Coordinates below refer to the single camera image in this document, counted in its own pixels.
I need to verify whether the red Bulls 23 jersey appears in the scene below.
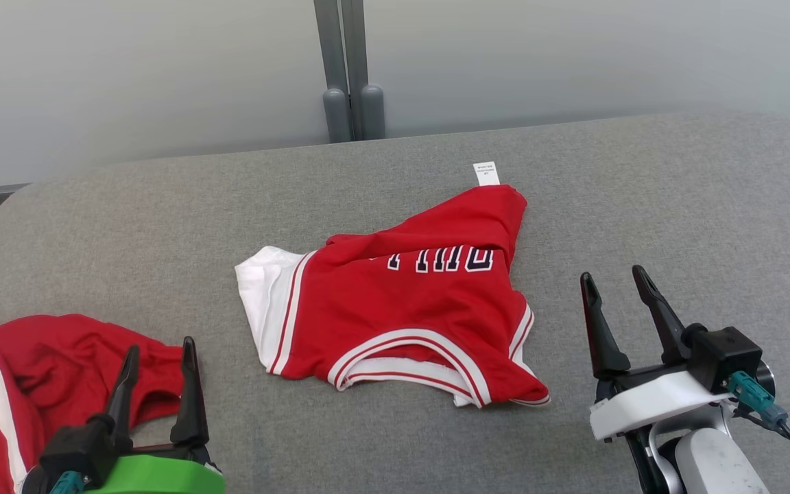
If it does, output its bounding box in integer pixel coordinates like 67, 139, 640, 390
235, 161, 551, 410

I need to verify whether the red shorts white side stripe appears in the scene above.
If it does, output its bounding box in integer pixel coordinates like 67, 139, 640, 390
0, 307, 185, 494

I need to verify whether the black right cable teal plug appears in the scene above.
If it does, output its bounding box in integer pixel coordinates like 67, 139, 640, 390
727, 371, 790, 474

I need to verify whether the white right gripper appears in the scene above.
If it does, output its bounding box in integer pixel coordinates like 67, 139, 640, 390
580, 266, 739, 443

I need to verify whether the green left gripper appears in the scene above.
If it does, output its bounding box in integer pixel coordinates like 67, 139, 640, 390
86, 336, 226, 494

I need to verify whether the grey partition post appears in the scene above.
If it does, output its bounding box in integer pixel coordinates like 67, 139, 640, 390
340, 0, 386, 141
313, 0, 353, 143

